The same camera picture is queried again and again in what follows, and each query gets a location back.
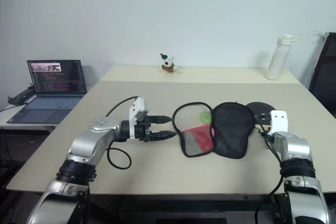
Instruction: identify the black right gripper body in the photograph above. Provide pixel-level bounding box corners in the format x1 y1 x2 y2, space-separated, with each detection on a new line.
255 113 272 131

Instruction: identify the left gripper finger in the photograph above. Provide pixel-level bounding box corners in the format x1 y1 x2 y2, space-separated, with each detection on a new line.
148 130 177 143
150 115 173 125

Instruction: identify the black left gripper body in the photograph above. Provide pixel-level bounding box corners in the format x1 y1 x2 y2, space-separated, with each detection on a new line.
134 111 154 143

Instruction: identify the black mesh paddle case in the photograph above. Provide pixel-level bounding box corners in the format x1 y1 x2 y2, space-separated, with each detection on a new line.
172 100 257 160

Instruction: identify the red pouch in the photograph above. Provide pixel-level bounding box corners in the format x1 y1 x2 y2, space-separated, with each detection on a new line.
182 125 214 153

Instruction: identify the green round item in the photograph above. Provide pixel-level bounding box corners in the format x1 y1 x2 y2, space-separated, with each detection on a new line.
200 110 212 124

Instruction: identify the white plush toy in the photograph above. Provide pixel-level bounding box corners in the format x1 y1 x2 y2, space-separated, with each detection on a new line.
159 52 177 75

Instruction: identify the white water bottle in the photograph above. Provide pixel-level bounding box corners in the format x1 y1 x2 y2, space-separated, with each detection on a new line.
265 34 296 81

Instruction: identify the black chair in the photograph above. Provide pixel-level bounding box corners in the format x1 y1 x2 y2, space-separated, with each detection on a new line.
308 32 336 119

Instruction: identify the open grey laptop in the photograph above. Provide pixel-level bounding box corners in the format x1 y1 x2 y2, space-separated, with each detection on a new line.
6 59 88 125

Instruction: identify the black handheld device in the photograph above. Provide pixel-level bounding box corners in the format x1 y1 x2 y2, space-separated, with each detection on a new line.
7 84 35 105

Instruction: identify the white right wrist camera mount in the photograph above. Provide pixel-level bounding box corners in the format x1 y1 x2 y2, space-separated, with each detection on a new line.
267 109 290 133

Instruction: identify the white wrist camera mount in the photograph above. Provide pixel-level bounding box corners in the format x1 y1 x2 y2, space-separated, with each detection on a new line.
267 109 290 133
128 97 145 141

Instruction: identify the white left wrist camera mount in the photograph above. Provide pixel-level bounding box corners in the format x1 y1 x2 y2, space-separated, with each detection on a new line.
128 97 145 141

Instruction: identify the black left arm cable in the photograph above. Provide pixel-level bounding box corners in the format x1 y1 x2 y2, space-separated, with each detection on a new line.
106 96 139 169

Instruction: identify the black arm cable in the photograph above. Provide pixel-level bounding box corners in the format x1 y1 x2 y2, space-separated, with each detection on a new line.
106 96 139 169
256 129 287 224

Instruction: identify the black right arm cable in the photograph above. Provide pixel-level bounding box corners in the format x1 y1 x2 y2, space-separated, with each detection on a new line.
256 129 287 224

